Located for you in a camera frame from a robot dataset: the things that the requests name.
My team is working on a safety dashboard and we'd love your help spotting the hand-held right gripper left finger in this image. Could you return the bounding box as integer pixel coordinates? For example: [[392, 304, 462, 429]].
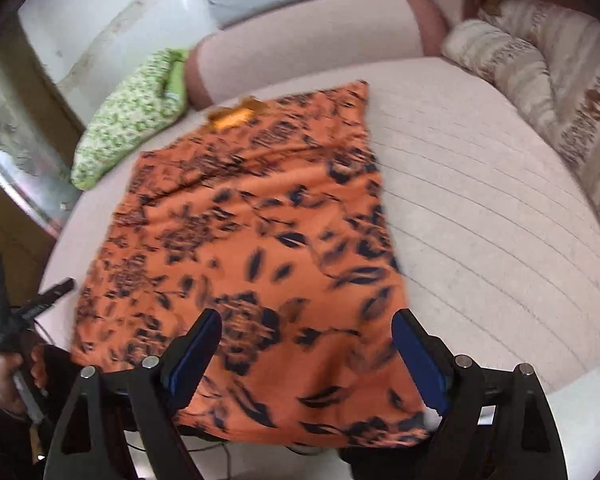
[[42, 309, 223, 480]]

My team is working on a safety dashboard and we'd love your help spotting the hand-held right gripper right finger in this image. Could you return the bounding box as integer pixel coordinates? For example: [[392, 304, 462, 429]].
[[390, 309, 568, 480]]

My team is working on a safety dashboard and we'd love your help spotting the orange floral garment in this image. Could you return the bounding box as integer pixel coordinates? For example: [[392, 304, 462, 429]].
[[70, 79, 433, 448]]

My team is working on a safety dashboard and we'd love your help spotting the person's left hand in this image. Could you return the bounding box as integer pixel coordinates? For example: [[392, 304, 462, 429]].
[[0, 346, 49, 415]]

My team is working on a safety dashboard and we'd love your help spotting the pink quilted bed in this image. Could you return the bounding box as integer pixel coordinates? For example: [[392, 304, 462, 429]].
[[37, 0, 600, 396]]

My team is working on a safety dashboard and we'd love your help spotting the green patterned pillow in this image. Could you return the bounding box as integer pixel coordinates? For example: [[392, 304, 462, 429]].
[[70, 47, 191, 192]]

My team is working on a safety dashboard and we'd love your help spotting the beige striped blanket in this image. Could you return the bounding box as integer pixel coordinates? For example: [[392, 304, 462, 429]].
[[440, 0, 600, 241]]

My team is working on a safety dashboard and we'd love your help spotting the silver metal frame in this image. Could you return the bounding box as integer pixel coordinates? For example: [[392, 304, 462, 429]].
[[0, 50, 81, 241]]

